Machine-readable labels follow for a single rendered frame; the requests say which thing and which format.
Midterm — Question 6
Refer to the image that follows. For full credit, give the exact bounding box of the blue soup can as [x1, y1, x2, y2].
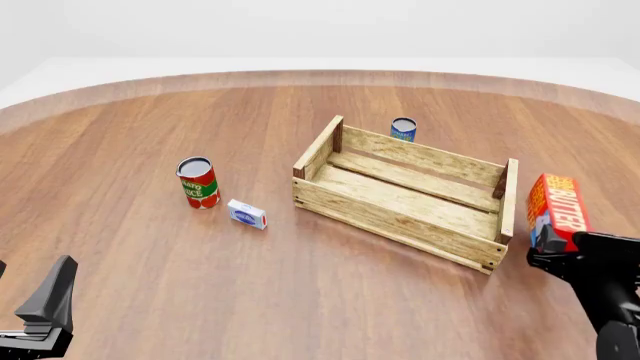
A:
[389, 116, 418, 144]

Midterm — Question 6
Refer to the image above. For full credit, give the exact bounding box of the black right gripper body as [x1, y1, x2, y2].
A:
[525, 249, 585, 280]

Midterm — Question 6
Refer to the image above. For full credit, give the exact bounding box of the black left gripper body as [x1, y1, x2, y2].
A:
[0, 321, 75, 360]

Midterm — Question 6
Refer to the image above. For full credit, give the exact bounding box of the red butter box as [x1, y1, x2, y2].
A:
[526, 172, 594, 253]

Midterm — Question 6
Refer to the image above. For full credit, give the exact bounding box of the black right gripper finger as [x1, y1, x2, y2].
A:
[534, 222, 570, 255]

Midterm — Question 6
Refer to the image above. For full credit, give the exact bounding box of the wooden slat tray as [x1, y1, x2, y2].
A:
[291, 114, 520, 276]

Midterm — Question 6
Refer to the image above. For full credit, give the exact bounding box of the red tomato sauce can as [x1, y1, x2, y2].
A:
[175, 156, 222, 210]

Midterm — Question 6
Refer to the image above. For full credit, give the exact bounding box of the small white blue box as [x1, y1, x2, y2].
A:
[226, 198, 269, 231]

